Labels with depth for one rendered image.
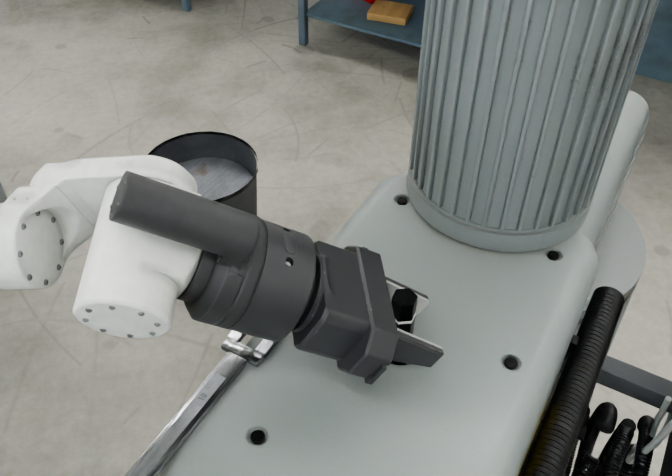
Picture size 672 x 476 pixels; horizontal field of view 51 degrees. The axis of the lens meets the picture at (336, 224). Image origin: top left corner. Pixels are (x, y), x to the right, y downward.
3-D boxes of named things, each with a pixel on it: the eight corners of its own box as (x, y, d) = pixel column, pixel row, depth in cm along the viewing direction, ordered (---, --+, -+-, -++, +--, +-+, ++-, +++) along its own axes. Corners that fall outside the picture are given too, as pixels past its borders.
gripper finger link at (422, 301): (434, 298, 62) (376, 278, 60) (413, 319, 64) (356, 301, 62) (430, 284, 64) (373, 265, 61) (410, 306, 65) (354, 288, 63)
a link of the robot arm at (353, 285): (332, 293, 66) (214, 257, 61) (388, 225, 61) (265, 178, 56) (349, 409, 57) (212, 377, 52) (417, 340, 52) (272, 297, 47)
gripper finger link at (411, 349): (425, 364, 61) (364, 347, 58) (447, 342, 59) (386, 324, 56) (429, 380, 59) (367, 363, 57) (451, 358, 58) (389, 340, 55)
